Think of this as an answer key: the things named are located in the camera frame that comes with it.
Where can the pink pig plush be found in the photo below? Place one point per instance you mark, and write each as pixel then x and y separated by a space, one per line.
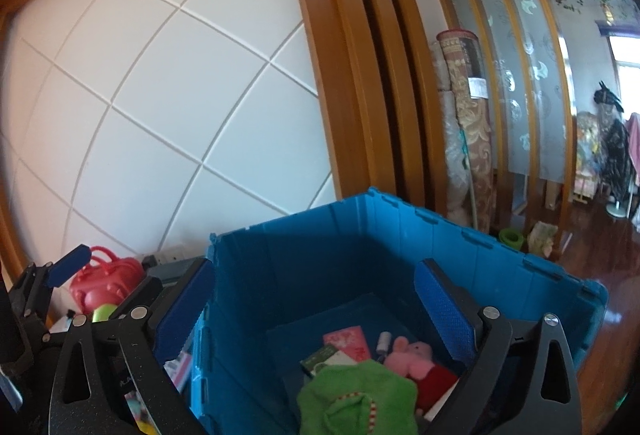
pixel 414 361

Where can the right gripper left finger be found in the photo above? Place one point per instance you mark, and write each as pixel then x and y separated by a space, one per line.
pixel 100 362

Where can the green fleece cloth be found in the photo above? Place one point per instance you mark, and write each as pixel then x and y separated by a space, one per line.
pixel 366 398

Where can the black gift bag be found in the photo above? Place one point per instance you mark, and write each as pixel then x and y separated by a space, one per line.
pixel 162 279

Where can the blue plastic storage crate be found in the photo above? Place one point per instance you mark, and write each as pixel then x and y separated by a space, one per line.
pixel 280 286

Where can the rolled patterned carpet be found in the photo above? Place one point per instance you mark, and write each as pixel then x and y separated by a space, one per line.
pixel 467 81

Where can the wooden glass partition screen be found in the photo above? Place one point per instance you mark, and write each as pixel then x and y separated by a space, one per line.
pixel 531 107

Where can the red toy suitcase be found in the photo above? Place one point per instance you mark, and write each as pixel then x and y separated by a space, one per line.
pixel 106 280

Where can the green plush toy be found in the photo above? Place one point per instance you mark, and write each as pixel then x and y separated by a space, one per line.
pixel 103 312

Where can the pink tissue pack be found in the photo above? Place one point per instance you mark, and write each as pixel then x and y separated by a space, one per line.
pixel 351 341

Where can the green white deodorant box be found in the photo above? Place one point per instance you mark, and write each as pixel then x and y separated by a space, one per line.
pixel 327 356

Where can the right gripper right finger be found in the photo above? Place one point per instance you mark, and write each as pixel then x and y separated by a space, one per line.
pixel 519 375

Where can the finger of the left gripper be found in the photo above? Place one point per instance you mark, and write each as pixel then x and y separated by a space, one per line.
pixel 68 266

